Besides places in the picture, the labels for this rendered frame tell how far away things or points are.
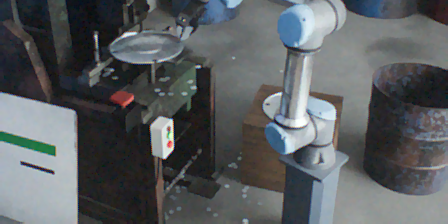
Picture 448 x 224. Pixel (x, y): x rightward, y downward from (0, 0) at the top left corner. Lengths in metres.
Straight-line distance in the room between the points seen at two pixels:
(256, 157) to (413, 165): 0.68
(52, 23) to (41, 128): 0.44
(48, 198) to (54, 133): 0.31
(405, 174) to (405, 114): 0.32
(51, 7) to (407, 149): 1.62
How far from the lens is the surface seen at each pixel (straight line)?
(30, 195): 2.38
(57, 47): 2.08
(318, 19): 1.56
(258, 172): 2.47
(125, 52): 2.01
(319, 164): 1.94
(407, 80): 2.76
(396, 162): 2.55
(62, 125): 2.12
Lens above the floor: 1.65
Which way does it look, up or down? 28 degrees down
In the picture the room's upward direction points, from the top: 2 degrees counter-clockwise
